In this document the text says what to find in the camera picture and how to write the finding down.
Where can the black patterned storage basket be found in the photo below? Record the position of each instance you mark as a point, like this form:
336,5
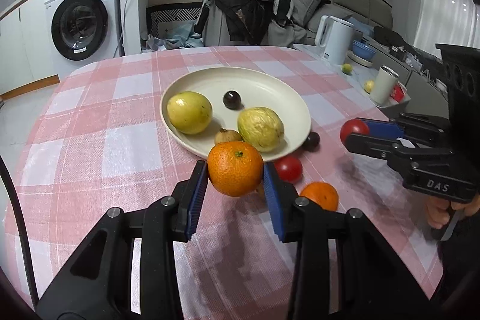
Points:
172,16

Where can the dark plum on table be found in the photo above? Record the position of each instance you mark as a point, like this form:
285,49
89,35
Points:
311,140

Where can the white kitchen counter cabinet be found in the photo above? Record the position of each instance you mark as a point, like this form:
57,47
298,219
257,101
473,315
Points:
22,42

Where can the crumpled light blue cloth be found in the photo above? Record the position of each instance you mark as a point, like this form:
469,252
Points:
176,39

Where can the red and white packet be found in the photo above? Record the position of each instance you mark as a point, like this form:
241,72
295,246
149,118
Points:
398,92

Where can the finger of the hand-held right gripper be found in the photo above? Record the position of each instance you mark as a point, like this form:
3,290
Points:
386,130
375,147

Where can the grey cushion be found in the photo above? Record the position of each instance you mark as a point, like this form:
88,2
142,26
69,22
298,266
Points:
307,5

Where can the white tumbler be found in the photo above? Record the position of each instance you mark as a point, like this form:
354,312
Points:
383,87

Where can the brown kiwi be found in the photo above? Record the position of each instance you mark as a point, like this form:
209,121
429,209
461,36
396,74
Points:
227,136

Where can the green wrinkled citrus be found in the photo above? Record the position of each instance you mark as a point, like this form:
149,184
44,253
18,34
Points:
260,127

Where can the cream round plate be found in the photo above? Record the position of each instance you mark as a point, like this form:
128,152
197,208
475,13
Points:
262,87

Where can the blue bowl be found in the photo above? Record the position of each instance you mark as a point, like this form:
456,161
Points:
363,50

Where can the white side table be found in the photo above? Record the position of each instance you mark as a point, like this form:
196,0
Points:
360,74

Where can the pink checked tablecloth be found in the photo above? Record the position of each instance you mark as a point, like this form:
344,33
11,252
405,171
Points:
93,140

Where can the small green lime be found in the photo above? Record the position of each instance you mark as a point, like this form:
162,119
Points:
347,68

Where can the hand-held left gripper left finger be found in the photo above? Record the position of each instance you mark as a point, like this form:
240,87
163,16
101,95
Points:
197,192

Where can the red tomato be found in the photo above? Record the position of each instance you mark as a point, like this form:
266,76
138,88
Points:
354,128
288,169

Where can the small yellow lemon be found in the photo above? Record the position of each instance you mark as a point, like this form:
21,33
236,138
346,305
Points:
369,86

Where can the white washing machine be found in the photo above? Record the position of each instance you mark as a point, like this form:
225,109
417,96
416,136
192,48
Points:
78,25

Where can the white electric kettle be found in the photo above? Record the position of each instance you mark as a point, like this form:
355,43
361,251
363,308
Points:
337,42

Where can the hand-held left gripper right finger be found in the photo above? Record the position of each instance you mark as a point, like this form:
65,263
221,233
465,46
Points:
273,200

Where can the person's right hand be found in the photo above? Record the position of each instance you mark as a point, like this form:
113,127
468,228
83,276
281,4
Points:
437,211

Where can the dark plum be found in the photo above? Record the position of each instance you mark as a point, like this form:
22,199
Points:
311,140
231,99

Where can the dark jacket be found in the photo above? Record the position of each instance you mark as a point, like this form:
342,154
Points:
240,5

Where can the orange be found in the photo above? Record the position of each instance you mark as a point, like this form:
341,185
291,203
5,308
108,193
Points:
320,195
235,168

